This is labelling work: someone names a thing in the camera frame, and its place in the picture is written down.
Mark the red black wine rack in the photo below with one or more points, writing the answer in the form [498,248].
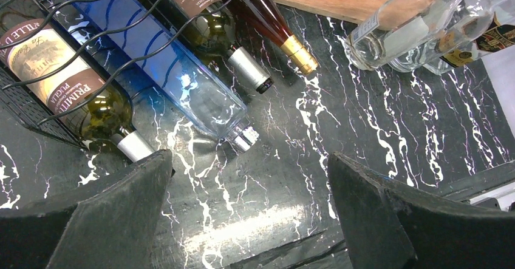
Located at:
[44,57]

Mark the clear bottle gold label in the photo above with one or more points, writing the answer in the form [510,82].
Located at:
[498,36]

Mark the clear round glass bottle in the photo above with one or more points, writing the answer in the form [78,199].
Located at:
[471,18]

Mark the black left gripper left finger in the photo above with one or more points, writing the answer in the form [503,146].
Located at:
[108,223]

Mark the blue square glass bottle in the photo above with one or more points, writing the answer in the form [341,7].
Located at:
[206,101]

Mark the dark bottle gold foil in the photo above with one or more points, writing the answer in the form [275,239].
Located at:
[265,17]

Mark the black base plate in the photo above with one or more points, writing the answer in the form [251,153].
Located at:
[474,186]

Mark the dark bottle brown label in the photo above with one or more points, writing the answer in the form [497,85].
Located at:
[77,93]

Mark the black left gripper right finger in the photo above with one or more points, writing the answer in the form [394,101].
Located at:
[422,227]

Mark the wooden board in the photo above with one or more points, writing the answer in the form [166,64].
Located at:
[355,11]

